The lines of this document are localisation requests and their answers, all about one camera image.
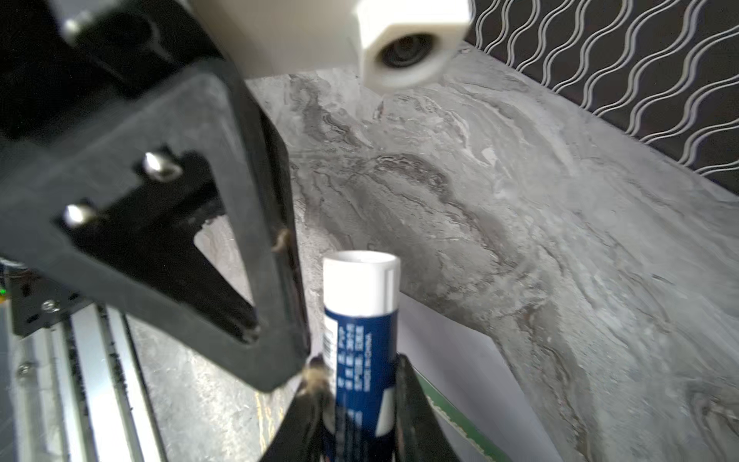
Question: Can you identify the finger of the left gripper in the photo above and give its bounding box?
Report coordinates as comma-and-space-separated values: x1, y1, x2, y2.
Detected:
1, 59, 310, 392

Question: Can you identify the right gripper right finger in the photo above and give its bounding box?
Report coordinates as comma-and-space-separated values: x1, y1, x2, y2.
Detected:
395, 354, 459, 462

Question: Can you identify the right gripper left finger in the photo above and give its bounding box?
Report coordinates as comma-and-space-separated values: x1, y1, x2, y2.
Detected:
261, 357, 332, 462

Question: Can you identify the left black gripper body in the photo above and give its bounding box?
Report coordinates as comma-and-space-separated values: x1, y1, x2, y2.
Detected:
1, 1, 222, 144

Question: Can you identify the white letter with green border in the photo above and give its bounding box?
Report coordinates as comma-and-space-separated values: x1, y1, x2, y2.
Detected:
415, 370, 510, 462

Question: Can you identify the lavender envelope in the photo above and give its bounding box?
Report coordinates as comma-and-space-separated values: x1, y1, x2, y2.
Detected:
398, 295, 562, 461

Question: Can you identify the blue white glue stick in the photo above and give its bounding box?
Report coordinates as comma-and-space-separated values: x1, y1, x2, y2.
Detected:
323, 250, 401, 461

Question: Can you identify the aluminium front rail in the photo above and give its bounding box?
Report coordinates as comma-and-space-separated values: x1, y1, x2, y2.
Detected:
1, 303, 167, 461

